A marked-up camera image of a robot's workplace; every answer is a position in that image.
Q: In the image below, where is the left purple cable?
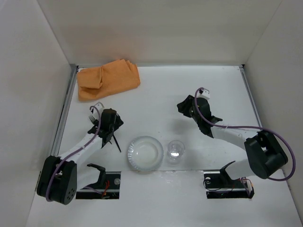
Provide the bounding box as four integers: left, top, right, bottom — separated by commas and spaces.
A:
46, 105, 103, 202

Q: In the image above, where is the black plastic fork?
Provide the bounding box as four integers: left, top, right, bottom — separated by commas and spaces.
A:
89, 115, 98, 125

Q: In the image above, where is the clear plastic cup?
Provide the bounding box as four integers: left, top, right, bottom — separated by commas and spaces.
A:
167, 140, 185, 165

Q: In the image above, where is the black plastic knife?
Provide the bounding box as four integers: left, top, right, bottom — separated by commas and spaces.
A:
113, 134, 122, 153

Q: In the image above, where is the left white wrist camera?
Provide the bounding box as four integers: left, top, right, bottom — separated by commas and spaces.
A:
93, 102, 105, 115

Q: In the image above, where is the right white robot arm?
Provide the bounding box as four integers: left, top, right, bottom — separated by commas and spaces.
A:
177, 95, 288, 183

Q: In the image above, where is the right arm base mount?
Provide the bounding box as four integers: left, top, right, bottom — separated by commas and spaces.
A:
203, 170, 255, 199

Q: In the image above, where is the aluminium table rail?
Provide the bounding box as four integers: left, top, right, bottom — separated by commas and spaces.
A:
49, 64, 79, 156
239, 64, 294, 190

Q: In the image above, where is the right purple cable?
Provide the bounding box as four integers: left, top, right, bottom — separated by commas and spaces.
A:
194, 87, 296, 182

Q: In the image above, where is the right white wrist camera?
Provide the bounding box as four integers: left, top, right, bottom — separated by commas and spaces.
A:
198, 87, 210, 100

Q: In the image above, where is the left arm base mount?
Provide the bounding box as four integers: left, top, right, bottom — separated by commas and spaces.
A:
76, 172, 121, 200

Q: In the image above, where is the clear plastic plate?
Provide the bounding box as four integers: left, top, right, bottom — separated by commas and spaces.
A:
127, 136, 164, 172

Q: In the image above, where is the left aluminium table rail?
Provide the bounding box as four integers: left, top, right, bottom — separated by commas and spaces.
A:
49, 64, 79, 156

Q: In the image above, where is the purple cable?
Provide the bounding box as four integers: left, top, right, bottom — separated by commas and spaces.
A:
46, 105, 103, 202
194, 87, 296, 182

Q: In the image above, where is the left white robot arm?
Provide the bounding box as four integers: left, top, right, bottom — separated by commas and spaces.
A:
36, 106, 124, 205

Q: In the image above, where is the right aluminium table rail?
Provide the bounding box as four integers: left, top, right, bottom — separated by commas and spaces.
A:
239, 64, 294, 190

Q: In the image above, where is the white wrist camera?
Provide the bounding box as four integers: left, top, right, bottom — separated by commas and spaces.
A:
198, 87, 210, 100
93, 102, 105, 115

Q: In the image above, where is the orange cloth napkin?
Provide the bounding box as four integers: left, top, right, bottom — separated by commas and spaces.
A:
77, 59, 141, 102

